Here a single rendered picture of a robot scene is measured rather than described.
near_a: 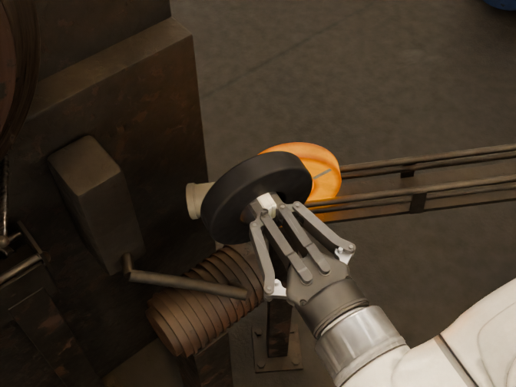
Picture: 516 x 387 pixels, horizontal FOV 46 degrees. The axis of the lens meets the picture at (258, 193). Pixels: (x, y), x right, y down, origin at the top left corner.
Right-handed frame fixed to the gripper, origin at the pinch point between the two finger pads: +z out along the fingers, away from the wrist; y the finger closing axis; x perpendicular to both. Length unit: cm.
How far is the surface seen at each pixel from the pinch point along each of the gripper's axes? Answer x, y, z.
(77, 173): -5.3, -19.2, 18.2
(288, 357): -84, 12, 1
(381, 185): -20.0, 26.6, 2.8
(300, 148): -6.5, 11.9, 7.8
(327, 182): -12.8, 15.3, 4.0
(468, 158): -14.7, 39.7, -2.1
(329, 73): -88, 79, 83
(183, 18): -91, 46, 137
